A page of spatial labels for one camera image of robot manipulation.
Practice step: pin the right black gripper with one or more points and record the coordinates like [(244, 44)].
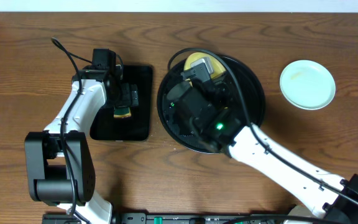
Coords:
[(194, 86)]

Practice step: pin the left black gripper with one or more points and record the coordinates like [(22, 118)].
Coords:
[(126, 101)]

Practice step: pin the green yellow sponge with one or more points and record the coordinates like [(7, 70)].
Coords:
[(121, 113)]

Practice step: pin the yellow plate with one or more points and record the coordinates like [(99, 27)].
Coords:
[(217, 66)]

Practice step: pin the mint plate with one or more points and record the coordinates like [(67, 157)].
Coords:
[(307, 85)]

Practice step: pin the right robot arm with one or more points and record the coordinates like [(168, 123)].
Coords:
[(329, 197)]

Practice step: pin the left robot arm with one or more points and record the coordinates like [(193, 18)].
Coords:
[(60, 170)]

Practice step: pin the black round tray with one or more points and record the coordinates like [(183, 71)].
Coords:
[(248, 105)]

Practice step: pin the black rectangular tray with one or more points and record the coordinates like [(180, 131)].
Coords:
[(135, 128)]

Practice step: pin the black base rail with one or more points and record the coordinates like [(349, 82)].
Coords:
[(142, 218)]

